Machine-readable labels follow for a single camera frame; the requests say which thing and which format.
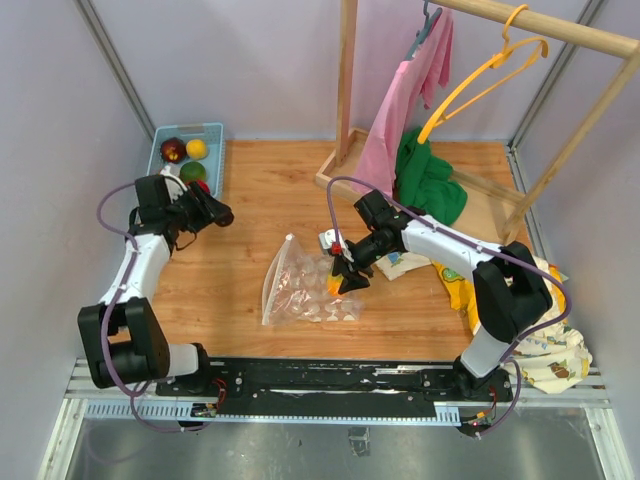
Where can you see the yellow fake fruit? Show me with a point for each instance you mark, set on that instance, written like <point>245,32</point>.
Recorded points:
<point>196,149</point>

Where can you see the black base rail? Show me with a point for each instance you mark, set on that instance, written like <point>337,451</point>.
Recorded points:
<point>337,390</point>

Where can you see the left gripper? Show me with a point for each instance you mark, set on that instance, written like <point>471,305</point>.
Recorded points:
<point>206,206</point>

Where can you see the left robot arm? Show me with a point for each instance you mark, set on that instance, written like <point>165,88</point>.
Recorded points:
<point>122,339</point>

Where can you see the clear zip top bag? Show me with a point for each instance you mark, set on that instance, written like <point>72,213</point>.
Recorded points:
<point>294,289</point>

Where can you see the teal hanger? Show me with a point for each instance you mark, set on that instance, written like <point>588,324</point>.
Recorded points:
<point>430,20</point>

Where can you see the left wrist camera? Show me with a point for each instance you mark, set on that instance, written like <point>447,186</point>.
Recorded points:
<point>175,187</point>

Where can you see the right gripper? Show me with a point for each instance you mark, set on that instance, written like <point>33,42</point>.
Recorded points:
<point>341,266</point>

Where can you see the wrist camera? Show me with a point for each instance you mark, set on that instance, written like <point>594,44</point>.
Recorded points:
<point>332,243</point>
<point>175,187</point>

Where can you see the light blue plastic basket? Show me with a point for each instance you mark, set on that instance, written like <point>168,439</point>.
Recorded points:
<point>212,134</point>

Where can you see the wooden clothes rack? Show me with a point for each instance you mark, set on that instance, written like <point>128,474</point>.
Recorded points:
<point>496,47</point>

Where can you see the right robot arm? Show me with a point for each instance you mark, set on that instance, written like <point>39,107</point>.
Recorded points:
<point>509,289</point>

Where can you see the dinosaur print cloth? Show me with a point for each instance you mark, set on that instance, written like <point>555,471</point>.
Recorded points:
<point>551,360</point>

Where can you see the red fake fruit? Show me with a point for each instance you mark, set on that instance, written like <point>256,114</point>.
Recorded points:
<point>203,185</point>

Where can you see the dark red fake apple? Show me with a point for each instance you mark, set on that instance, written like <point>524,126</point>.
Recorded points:
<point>173,150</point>

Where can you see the green cloth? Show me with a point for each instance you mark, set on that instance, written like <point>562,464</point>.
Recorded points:
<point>423,180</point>

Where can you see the small dark purple fake fruit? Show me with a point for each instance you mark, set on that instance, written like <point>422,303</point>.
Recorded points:
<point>224,218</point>

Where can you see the pink shirt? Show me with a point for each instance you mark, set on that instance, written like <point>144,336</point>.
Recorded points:
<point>416,78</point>

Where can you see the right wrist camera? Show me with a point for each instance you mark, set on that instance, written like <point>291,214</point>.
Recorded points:
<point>332,243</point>

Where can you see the round green fake fruit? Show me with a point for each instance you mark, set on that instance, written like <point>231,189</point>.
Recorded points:
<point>192,171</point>

